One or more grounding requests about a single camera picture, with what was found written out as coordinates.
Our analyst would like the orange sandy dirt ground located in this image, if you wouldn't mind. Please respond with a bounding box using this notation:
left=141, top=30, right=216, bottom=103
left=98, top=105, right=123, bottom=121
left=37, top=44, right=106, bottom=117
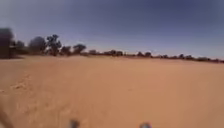
left=0, top=54, right=224, bottom=128

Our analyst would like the row of trees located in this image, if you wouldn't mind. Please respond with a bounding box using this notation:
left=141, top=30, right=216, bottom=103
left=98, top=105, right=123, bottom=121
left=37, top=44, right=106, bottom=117
left=0, top=27, right=224, bottom=64

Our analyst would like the robot's own part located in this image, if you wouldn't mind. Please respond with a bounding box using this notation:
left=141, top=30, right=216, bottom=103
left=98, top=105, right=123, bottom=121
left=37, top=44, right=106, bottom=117
left=139, top=122, right=152, bottom=128
left=69, top=119, right=81, bottom=128

